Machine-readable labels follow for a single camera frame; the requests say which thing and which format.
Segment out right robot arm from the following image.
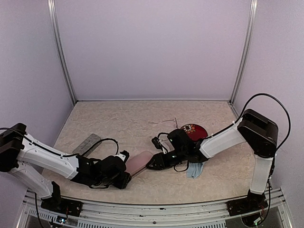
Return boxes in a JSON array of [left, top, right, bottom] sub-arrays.
[[146, 109, 278, 216]]

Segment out right aluminium frame post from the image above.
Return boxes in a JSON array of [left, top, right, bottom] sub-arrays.
[[229, 0, 258, 105]]

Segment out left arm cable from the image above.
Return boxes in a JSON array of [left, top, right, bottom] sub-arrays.
[[0, 127, 119, 159]]

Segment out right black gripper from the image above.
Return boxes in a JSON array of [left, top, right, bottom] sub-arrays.
[[145, 148, 187, 171]]

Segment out left aluminium frame post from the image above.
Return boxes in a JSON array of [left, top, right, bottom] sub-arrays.
[[47, 0, 78, 106]]

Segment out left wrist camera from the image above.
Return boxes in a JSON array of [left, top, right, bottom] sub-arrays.
[[116, 150, 130, 163]]

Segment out aluminium frame post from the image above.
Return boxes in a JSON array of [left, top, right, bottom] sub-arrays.
[[229, 0, 258, 105], [47, 0, 78, 106]]

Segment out grey glasses case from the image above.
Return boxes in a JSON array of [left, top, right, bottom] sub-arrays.
[[72, 133, 101, 157]]

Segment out small blue cleaning cloth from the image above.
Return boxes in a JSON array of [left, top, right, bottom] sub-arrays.
[[186, 162, 204, 179]]

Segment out front aluminium rail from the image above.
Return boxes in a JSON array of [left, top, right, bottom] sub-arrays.
[[16, 187, 293, 228]]

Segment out clear pink glasses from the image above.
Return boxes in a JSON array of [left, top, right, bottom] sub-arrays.
[[148, 118, 179, 139]]

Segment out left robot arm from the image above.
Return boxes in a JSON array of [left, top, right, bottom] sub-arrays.
[[0, 123, 131, 217]]

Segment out pink glasses case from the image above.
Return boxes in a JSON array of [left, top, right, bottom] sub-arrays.
[[126, 151, 153, 178]]

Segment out red floral plate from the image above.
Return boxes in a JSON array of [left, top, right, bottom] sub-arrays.
[[181, 123, 208, 141]]

